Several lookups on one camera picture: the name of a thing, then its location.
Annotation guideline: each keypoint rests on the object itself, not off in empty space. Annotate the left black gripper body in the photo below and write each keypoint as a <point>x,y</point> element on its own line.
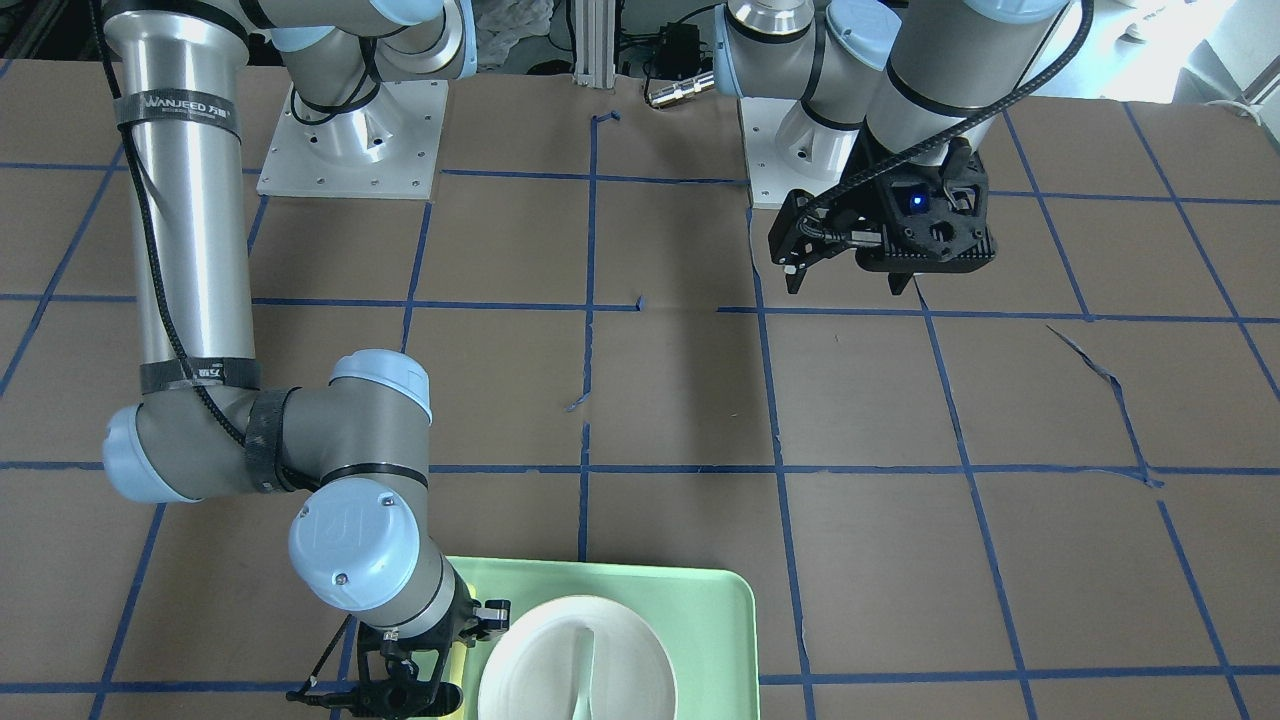
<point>868,196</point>

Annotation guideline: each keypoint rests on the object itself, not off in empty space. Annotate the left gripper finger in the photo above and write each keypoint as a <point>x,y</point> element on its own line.
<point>898,282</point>
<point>794,277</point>

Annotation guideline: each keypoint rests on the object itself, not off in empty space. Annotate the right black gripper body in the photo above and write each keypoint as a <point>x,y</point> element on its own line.
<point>455,622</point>

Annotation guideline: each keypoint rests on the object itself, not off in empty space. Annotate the white round plate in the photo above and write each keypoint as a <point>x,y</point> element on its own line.
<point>530,675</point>

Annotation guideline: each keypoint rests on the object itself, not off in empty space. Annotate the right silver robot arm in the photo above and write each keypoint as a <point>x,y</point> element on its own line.
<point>206,427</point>

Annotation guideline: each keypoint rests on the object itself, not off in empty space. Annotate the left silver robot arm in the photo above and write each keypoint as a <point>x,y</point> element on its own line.
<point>919,89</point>

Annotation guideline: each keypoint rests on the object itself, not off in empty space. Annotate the grey-green plastic spoon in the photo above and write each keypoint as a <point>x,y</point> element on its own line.
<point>584,665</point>

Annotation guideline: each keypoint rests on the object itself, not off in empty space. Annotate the silver metal connector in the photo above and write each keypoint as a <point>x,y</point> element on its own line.
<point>680,91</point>

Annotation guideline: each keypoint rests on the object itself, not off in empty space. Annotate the black power adapter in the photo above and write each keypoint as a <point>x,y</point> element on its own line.
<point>678,53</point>

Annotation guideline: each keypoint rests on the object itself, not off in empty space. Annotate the light green tray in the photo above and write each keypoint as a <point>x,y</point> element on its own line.
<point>705,618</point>

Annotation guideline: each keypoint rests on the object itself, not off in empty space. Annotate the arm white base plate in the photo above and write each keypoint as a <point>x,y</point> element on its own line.
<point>386,150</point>
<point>770,174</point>

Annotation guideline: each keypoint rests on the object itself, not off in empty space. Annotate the aluminium frame post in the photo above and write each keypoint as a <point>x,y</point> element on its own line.
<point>595,32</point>

